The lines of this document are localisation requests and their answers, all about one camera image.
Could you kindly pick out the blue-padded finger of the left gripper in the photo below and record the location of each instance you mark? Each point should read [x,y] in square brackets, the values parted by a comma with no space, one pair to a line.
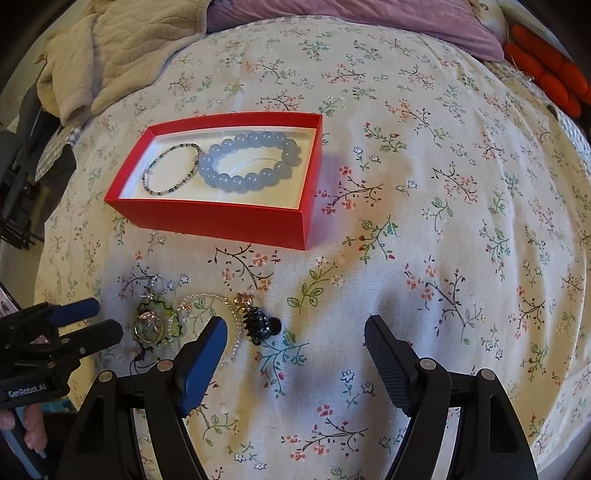
[74,312]

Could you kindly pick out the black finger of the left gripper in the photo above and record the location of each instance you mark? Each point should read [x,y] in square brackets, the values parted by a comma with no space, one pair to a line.
[77,344]

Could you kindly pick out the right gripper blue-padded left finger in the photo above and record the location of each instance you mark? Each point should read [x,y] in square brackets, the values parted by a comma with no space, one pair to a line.
[103,442]

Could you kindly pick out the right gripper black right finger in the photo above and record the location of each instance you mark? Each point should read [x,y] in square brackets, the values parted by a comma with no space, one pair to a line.
[490,442]

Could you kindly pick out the gold silver bangle rings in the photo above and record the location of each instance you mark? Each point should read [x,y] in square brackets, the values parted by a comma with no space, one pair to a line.
[150,327]

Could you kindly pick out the black hair claw clip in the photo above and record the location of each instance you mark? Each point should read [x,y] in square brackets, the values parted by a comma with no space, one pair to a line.
[260,327]

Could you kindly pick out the red cardboard box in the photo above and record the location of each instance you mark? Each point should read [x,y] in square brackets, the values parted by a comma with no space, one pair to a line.
[247,176]

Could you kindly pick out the person's left hand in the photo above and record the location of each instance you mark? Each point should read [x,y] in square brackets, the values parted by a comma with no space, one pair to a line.
[35,435]

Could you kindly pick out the dark clothing on chair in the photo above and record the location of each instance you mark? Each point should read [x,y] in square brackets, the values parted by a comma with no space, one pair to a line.
[21,153]

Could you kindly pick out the checked grey cloth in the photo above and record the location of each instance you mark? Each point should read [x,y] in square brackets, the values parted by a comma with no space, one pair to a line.
[65,136]

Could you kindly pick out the floral white bedsheet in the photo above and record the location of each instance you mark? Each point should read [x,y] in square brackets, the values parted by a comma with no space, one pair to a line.
[454,201]

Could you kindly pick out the beige fleece blanket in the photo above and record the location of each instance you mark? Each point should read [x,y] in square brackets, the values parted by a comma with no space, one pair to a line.
[113,50]

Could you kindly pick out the red orange plush cushion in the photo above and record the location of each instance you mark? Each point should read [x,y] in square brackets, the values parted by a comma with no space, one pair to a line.
[557,76]

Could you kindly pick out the purple pillow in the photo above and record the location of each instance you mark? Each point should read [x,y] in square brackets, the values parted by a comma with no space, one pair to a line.
[452,21]

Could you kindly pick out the white plush toy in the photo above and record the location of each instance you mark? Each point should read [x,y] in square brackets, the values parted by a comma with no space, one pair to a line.
[491,16]

